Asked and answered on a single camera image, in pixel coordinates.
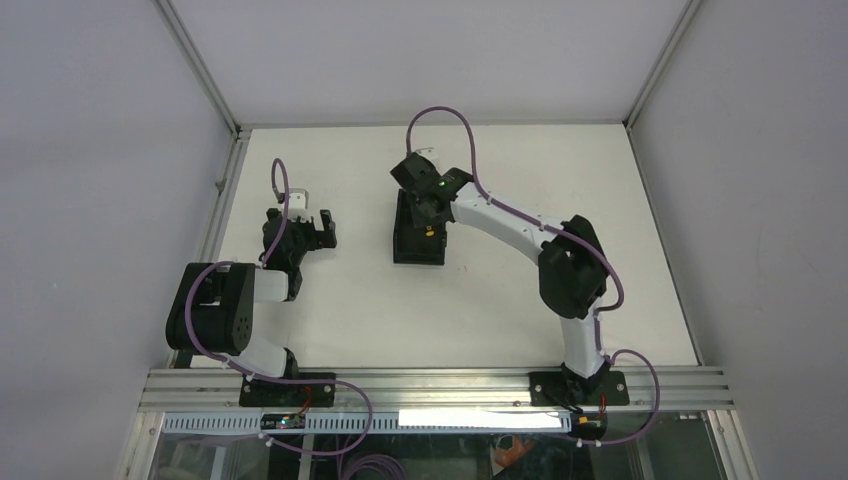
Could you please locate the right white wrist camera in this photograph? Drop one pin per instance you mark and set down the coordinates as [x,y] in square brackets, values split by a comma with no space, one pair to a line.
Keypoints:
[428,153]

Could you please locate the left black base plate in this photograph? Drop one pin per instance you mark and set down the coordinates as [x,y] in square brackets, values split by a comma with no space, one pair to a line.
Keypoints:
[319,391]

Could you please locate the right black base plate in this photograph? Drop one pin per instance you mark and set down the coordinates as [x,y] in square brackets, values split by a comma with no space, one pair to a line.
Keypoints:
[557,388]

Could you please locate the aluminium frame rail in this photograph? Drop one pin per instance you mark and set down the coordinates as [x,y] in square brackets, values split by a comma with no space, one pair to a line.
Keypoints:
[670,389]

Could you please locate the orange object under table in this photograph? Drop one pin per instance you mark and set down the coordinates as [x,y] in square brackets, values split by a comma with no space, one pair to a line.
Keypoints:
[508,449]

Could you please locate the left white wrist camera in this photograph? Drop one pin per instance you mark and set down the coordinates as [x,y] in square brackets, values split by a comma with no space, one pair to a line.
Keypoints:
[298,206]

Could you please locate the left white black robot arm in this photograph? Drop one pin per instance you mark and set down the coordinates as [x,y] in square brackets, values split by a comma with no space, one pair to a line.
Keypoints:
[212,313]

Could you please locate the white slotted cable duct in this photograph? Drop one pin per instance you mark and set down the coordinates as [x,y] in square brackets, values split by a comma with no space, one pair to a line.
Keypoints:
[404,421]

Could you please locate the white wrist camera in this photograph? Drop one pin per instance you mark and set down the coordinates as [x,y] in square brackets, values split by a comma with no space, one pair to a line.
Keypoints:
[428,153]
[298,206]

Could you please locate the black plastic bin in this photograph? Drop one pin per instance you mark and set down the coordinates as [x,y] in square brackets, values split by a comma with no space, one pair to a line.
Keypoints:
[410,246]

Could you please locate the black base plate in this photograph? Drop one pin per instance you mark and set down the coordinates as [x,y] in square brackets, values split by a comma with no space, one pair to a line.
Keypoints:
[557,388]
[319,391]

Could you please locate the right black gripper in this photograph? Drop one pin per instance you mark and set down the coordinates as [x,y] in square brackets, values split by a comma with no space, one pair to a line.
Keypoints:
[422,220]

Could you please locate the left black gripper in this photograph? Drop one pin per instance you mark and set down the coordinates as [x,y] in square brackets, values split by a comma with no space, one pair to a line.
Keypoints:
[318,238]

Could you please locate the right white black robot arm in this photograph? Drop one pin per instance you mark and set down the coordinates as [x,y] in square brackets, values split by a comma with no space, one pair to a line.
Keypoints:
[572,276]

